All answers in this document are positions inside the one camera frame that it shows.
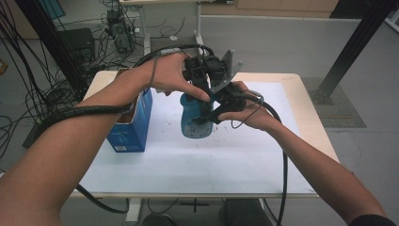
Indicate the person's right hand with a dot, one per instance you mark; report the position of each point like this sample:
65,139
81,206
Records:
251,116

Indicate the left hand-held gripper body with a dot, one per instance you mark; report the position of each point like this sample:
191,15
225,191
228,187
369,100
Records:
195,72

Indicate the black equipment case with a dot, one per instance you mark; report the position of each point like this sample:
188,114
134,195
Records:
78,42

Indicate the light wooden table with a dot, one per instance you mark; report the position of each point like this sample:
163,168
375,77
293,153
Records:
313,125

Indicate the blue plastic bottle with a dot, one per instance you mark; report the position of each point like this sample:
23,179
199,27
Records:
191,122

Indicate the person's left hand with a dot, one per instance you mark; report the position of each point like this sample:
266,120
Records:
169,75

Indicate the blue cardboard box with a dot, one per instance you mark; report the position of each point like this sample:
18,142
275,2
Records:
135,132

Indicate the person's dark trouser leg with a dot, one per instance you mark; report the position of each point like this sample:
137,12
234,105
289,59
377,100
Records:
158,220
244,213

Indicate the black metal post with base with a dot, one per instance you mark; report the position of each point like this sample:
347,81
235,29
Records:
360,34

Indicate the white-legged desk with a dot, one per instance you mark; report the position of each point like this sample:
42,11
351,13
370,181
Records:
198,31

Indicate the black flat floor panel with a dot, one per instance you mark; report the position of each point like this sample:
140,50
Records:
31,138

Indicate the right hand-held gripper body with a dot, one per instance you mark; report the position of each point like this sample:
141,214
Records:
230,100

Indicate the white sheet mat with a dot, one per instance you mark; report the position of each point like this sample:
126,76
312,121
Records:
219,163

